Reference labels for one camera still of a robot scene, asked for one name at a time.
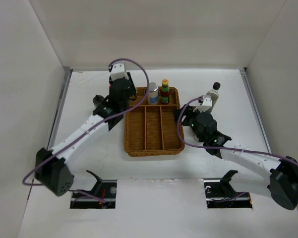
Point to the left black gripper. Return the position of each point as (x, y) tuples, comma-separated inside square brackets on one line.
[(132, 91)]

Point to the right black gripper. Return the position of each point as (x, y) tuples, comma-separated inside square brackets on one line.
[(188, 111)]

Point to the silver lid blue label jar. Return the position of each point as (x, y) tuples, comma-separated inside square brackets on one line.
[(153, 94)]

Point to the yellow cap green label bottle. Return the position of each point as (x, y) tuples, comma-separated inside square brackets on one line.
[(165, 92)]

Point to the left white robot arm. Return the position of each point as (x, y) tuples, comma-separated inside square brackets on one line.
[(54, 165)]

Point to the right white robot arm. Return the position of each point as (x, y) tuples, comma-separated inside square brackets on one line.
[(279, 175)]

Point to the steel top glass grinder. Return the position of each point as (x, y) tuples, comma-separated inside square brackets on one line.
[(196, 138)]

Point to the black lid shaker jar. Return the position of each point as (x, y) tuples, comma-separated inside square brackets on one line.
[(97, 100)]

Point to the black cap soy sauce bottle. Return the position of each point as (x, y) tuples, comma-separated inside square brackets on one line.
[(213, 93)]

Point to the brown wicker divided basket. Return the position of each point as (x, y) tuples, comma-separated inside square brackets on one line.
[(151, 130)]

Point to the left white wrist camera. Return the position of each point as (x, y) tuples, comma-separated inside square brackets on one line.
[(118, 71)]

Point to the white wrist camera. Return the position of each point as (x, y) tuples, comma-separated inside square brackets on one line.
[(118, 71), (205, 104)]

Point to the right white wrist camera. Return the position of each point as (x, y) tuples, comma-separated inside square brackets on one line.
[(205, 104)]

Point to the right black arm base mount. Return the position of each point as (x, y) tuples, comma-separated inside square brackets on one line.
[(219, 193)]

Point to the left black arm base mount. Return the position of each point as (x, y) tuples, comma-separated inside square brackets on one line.
[(101, 196)]

